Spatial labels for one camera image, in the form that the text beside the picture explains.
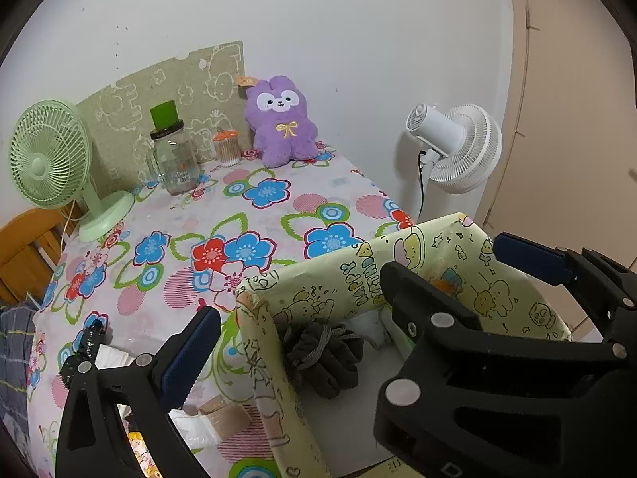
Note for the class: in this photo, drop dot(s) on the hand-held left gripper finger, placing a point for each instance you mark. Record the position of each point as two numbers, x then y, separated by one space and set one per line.
181 363

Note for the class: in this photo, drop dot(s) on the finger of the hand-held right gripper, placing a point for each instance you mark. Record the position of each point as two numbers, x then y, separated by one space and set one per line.
532 259
448 358

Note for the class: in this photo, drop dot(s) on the dark grey knit cloth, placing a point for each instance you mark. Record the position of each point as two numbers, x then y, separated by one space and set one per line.
323 358

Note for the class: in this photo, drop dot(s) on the yellow-green printed storage box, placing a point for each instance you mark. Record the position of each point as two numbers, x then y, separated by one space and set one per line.
323 279

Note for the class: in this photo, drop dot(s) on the white plastic packet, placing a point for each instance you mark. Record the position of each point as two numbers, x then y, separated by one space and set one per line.
199 430

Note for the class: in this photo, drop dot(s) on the yellow printed packet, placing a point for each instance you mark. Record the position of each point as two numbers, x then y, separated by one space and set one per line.
142 455

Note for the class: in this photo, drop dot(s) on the white standing fan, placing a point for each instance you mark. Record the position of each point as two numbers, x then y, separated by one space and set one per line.
458 149

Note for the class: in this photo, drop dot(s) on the floral tablecloth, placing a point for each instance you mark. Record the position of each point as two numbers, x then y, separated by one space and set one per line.
259 219

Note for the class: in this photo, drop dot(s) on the blue plaid blanket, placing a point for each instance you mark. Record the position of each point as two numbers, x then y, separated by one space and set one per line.
15 358

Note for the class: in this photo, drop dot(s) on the wooden headboard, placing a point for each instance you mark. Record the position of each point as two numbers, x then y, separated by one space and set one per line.
25 249

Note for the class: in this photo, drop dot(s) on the glass jar mug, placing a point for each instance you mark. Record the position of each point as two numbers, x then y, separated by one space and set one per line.
176 164

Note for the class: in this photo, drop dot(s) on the cotton swab jar orange lid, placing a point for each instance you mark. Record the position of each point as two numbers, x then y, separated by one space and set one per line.
228 152

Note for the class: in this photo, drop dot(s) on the green desk fan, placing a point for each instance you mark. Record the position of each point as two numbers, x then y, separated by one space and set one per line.
50 159

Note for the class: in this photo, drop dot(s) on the green plastic cylinder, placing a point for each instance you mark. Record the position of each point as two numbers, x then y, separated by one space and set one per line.
165 115

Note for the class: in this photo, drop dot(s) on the purple plush toy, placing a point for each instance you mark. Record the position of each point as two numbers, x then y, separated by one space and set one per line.
281 129

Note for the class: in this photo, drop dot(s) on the green printed board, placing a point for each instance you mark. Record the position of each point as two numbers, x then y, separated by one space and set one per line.
144 89

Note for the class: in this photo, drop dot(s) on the orange plush tag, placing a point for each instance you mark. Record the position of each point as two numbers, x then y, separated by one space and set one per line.
245 81

